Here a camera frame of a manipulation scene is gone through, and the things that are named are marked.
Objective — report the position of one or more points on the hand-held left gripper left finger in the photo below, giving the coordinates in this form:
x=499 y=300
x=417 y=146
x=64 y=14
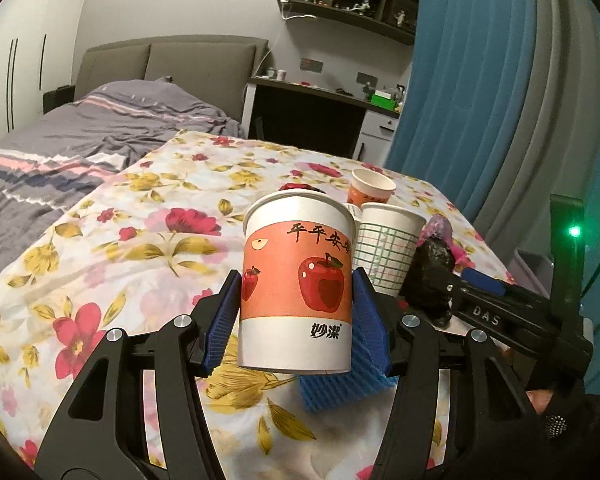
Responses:
x=222 y=320

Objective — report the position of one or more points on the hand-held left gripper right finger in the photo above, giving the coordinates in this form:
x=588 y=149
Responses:
x=367 y=320

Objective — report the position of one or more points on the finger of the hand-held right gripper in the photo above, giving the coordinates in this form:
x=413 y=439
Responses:
x=485 y=280
x=485 y=317

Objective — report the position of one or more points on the black plastic bag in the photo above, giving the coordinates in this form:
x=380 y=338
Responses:
x=430 y=265

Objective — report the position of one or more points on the green grid paper cup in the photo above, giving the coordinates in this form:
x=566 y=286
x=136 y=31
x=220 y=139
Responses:
x=385 y=250

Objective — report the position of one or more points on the pink plastic bag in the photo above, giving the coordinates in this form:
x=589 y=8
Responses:
x=437 y=225

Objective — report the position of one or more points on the apple print paper cup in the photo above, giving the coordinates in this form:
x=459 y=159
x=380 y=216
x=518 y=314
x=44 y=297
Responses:
x=290 y=260

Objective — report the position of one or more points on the person's right hand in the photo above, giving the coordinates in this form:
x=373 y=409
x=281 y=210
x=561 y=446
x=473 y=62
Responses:
x=580 y=435

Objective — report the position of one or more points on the small orange paper cup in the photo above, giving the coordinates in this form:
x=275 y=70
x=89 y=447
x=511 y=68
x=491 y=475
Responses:
x=367 y=192

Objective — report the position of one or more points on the floral tablecloth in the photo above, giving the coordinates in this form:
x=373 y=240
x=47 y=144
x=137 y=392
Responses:
x=105 y=270

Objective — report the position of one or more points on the red crumpled wrapper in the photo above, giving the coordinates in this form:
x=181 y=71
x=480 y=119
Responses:
x=300 y=188

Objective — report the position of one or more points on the white drawer unit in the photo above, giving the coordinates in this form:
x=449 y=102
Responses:
x=377 y=130

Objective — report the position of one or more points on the green box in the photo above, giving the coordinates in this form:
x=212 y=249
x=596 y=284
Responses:
x=384 y=100

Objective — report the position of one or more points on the dark desk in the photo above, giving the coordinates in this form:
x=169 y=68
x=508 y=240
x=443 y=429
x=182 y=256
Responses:
x=305 y=115

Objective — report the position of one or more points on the grey striped duvet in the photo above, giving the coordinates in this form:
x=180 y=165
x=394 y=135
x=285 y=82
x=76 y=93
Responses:
x=80 y=130

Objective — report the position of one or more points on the dark bedside cabinet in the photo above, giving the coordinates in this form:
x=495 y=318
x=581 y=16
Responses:
x=57 y=97

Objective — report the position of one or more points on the white wardrobe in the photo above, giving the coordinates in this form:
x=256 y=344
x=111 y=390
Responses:
x=30 y=60

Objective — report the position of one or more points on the wall socket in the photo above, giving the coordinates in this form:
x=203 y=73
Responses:
x=311 y=65
x=366 y=78

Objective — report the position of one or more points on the dark wall shelf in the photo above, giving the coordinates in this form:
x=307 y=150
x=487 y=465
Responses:
x=360 y=16

